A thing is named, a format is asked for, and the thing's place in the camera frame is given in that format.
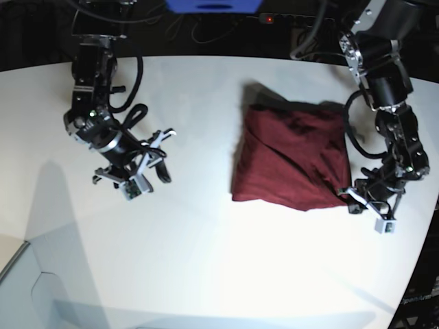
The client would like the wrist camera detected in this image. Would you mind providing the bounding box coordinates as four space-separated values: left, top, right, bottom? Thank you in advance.
119 175 154 201
375 219 396 234

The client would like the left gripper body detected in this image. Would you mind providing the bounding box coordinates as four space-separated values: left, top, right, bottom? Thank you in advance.
338 186 405 220

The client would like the black power strip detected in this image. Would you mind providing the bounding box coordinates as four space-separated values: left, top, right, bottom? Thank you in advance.
257 12 316 27

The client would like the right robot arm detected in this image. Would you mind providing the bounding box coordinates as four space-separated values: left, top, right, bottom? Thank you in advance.
63 1 175 199

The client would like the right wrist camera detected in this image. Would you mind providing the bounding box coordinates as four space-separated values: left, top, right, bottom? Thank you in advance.
119 175 154 201

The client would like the blue box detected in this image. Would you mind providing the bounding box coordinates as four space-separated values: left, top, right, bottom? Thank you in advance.
166 0 263 14

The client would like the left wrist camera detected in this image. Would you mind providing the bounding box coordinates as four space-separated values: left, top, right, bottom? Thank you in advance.
375 219 396 234

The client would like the dark red t-shirt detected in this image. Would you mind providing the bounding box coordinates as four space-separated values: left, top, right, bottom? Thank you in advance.
230 82 351 212

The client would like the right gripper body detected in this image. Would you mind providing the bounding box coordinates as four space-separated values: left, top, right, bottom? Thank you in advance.
92 128 176 191

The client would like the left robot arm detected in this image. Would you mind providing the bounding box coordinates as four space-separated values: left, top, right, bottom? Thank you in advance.
338 1 438 226

